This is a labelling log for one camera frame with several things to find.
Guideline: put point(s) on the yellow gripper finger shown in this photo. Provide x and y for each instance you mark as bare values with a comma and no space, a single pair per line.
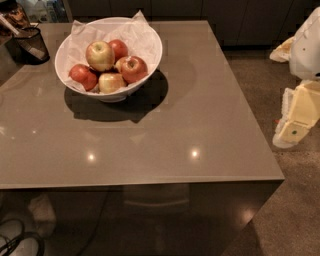
300,112
282,52

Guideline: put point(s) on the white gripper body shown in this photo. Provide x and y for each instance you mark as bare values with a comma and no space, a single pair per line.
306,53

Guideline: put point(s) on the red apple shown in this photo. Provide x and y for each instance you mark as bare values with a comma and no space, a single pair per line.
119,47
84,75
132,68

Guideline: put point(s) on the white robot base below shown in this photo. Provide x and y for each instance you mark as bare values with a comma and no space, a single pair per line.
27,220

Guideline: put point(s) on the yellow apple at front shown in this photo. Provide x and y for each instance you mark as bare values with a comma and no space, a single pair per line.
110,82

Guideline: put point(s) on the yellow-red apple on top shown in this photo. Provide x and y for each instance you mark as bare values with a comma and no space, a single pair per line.
100,56

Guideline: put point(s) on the dark cabinet behind table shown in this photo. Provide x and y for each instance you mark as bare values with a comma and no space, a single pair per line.
235,23

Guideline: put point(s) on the white paper liner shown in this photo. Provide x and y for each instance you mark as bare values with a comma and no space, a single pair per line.
140,36

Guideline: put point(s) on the black mesh pen cup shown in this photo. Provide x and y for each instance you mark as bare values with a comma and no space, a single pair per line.
28,47

